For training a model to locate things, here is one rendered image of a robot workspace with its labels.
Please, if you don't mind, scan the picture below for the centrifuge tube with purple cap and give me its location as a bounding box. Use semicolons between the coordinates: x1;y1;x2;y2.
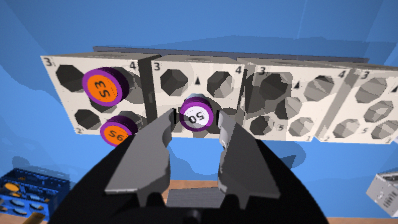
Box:
179;93;213;132

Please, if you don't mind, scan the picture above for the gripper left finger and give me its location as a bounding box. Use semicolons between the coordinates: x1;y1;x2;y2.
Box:
47;108;177;224

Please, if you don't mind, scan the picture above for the blue mat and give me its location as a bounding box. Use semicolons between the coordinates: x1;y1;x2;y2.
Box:
0;0;398;219

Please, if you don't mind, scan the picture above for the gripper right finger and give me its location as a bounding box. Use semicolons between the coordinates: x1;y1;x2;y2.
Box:
216;110;329;224

